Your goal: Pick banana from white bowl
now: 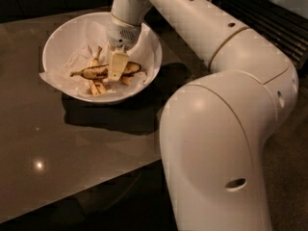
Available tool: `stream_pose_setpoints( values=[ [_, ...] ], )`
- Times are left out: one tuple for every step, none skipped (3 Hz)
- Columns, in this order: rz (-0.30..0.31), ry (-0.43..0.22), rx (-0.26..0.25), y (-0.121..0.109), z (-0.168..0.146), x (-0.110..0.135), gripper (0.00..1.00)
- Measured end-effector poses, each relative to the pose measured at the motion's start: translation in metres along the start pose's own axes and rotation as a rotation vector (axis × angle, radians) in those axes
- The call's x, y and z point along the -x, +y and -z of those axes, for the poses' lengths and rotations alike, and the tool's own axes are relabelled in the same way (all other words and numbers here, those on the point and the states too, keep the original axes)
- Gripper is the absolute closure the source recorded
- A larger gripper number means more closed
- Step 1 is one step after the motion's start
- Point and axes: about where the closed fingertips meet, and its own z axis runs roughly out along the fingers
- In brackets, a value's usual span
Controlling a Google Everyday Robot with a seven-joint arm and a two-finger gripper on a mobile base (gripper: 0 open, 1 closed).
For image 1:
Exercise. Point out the left banana underneath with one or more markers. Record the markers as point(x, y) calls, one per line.
point(96, 86)

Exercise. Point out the right banana underneath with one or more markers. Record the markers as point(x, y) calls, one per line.
point(133, 80)

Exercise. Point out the spotted ripe banana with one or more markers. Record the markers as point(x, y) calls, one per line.
point(102, 71)

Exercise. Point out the white bowl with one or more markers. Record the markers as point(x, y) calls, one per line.
point(99, 59)

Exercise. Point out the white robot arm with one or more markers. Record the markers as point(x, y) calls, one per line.
point(213, 129)

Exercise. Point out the white paper liner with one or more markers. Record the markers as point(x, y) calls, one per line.
point(72, 47)

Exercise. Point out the banana underneath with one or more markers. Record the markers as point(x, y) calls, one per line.
point(133, 80)
point(96, 86)

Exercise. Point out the dark metal grille fixture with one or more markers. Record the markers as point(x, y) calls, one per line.
point(286, 30)

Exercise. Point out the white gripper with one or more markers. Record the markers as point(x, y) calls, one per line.
point(122, 33)

